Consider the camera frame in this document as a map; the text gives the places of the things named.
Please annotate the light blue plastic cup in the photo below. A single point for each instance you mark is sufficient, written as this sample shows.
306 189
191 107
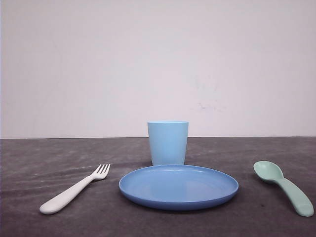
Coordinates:
168 141

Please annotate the mint green plastic spoon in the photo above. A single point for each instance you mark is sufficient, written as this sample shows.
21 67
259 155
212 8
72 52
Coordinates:
270 172

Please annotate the white plastic fork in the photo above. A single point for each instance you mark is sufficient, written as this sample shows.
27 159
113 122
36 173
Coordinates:
57 203

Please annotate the blue plastic plate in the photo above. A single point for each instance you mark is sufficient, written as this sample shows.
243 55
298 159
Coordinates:
178 187

